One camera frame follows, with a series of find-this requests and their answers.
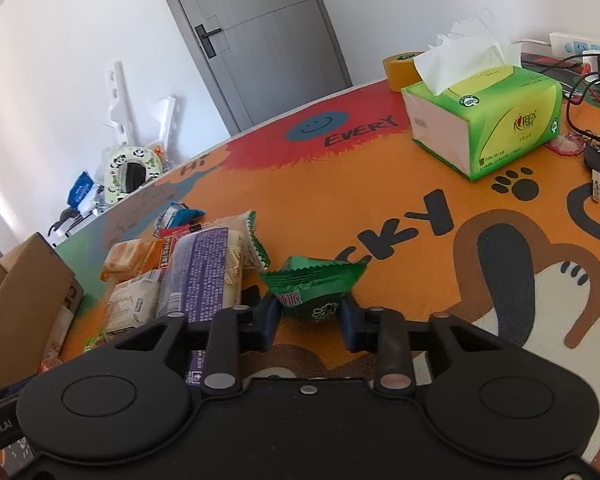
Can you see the orange snack packet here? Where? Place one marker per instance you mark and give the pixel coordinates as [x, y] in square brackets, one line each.
[130, 257]

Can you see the green tissue pack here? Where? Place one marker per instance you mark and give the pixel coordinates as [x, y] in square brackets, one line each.
[500, 110]

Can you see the black rack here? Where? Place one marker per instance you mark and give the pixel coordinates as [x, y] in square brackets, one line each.
[66, 220]

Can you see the white power strip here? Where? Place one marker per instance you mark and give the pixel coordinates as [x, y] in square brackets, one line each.
[570, 41]

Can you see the red snack packet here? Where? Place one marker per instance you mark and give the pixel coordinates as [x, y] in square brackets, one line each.
[167, 252]

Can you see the blue snack packet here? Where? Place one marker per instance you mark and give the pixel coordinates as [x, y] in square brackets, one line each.
[180, 215]

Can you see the green snack packet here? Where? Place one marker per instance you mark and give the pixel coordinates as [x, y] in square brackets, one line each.
[315, 282]

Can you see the tall white shelf part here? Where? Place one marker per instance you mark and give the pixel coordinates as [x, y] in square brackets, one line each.
[120, 105]

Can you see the panda print toilet seat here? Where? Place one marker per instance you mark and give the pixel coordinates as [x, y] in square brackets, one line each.
[114, 175]

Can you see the blue bag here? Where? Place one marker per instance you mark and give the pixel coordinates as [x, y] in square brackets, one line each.
[80, 190]

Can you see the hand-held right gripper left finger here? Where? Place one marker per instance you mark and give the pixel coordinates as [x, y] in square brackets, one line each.
[269, 321]

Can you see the cardboard box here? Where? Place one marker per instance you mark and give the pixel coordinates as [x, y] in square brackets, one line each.
[30, 280]

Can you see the white plug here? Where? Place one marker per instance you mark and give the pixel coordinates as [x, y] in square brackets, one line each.
[591, 60]

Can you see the colourful printed table mat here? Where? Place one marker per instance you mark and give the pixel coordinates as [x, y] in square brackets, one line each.
[355, 200]

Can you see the small green wrapper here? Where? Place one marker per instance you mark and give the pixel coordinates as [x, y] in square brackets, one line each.
[96, 342]

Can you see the short white shelf part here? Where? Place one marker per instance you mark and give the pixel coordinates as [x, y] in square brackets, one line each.
[169, 125]

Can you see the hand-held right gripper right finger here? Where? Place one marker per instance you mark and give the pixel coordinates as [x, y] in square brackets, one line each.
[349, 325]

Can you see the green-edged biscuit packet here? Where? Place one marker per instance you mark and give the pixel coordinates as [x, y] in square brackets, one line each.
[257, 247]

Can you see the grey door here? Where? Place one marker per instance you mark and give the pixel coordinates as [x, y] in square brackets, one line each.
[270, 45]

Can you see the white snack packet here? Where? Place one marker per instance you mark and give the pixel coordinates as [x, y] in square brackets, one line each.
[130, 300]

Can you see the purple label snack packet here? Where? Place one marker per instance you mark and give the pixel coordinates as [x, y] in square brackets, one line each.
[200, 270]

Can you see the yellow tape roll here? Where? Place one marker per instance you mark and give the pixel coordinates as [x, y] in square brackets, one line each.
[397, 72]

